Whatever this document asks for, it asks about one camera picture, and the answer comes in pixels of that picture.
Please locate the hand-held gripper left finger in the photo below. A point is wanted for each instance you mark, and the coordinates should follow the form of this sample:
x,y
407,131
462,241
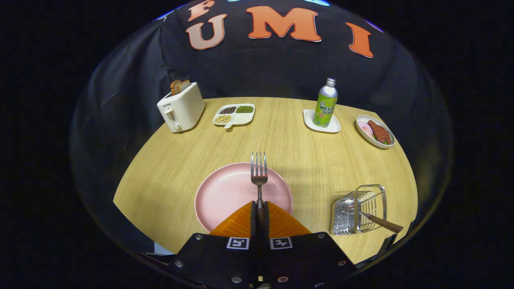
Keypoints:
x,y
213,257

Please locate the pink ham slices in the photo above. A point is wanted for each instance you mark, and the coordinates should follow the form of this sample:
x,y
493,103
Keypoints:
x,y
365,128

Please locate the green lettuce leaf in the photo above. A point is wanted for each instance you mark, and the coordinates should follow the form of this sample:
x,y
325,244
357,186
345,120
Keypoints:
x,y
379,141

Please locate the brown toast slice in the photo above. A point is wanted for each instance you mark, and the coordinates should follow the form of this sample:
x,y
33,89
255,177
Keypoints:
x,y
175,86
184,85

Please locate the cream white toaster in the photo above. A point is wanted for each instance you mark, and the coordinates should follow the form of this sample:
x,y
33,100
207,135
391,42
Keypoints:
x,y
184,108

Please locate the white oval plate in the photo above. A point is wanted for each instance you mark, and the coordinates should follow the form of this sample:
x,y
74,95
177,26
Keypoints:
x,y
365,138

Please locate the green beans pile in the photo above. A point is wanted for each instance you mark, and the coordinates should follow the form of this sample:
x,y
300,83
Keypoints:
x,y
244,108

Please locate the white divided snack dish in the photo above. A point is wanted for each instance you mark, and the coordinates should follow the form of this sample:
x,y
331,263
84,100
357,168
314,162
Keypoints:
x,y
243,119

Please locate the green soda bottle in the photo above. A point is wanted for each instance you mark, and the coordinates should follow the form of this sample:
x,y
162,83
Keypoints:
x,y
324,106

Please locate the yellow beans pile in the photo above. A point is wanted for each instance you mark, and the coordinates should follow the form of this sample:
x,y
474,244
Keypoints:
x,y
223,119

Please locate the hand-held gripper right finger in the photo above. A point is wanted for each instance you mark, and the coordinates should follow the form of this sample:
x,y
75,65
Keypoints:
x,y
305,257

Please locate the pink round plate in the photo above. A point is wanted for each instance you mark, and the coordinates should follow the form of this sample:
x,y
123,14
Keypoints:
x,y
225,192

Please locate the red-brown meat piece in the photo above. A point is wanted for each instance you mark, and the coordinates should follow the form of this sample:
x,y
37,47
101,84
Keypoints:
x,y
379,131

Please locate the dark brown beans pile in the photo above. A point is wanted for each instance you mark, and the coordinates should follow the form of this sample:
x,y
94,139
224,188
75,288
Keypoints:
x,y
228,110

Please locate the white square coaster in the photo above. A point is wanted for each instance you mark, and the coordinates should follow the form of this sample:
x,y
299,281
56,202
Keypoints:
x,y
333,127

